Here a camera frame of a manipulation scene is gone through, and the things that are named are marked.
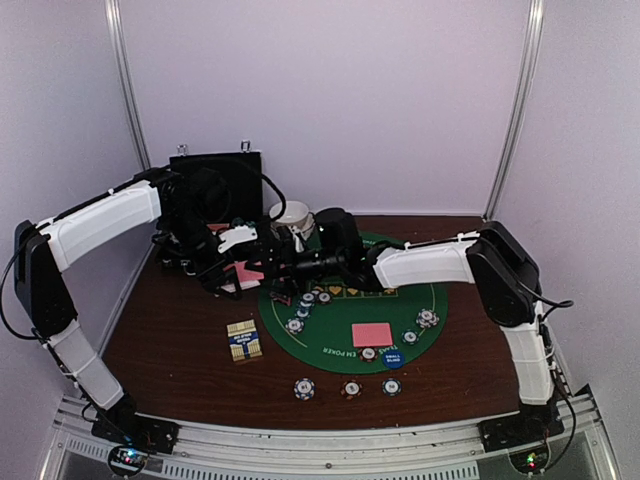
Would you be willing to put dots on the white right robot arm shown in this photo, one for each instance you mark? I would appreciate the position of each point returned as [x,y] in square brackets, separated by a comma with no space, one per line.
[489,259]

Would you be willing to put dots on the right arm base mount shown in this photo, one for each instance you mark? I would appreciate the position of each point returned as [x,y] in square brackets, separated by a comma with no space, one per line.
[531,424]

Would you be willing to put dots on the white scalloped dish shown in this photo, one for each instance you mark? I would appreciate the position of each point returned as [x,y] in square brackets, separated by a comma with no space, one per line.
[308,228]

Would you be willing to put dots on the blue white chip stack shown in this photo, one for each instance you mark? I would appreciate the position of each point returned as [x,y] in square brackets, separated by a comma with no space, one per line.
[304,389]

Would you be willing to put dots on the aluminium frame post left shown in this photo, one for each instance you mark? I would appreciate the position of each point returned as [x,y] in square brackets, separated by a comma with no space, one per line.
[117,37]

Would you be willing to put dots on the green round poker mat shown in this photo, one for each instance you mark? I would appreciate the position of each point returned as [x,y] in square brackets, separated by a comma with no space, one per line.
[326,341]

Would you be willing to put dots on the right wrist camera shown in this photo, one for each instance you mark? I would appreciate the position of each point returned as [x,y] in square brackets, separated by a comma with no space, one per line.
[338,232]

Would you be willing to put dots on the dark blue green chip stack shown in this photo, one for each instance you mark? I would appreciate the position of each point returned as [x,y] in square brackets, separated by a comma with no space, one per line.
[391,387]

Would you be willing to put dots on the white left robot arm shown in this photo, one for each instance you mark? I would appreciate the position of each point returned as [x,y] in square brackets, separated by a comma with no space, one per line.
[49,250]

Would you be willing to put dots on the black poker chip case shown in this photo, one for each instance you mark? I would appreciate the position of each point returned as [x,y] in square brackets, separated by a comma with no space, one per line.
[198,190]

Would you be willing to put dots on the white ceramic bowl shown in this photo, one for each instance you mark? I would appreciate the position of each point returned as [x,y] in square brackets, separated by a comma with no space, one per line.
[296,214]

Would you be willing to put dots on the single blue chip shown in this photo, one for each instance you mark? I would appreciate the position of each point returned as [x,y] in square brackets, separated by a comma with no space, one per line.
[410,337]

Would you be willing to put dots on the dealt red card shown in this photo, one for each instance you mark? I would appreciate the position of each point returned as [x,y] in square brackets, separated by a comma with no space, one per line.
[371,335]

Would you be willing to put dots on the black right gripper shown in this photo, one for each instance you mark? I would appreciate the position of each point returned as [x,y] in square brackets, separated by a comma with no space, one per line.
[291,273]

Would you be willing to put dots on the gold card box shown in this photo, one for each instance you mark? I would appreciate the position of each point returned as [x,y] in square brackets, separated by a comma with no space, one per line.
[244,341]

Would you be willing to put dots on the aluminium front rail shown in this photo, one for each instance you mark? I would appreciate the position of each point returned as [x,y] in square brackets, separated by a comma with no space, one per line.
[452,450]

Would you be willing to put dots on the triangular black red all-in marker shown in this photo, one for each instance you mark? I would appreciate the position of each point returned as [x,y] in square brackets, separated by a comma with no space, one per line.
[281,298]

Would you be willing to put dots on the blue small blind button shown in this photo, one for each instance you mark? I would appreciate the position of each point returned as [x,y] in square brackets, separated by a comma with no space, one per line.
[393,359]

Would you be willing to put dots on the red playing card deck case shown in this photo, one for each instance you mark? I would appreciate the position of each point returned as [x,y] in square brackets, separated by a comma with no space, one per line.
[218,227]

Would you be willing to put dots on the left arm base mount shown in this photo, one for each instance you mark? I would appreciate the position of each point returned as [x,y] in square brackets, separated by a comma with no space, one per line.
[122,424]

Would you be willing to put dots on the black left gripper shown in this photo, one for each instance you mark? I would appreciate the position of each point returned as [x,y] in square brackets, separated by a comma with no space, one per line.
[210,280]

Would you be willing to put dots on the pink backed card deck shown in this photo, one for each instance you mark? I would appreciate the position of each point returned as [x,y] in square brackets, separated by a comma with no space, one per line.
[241,278]

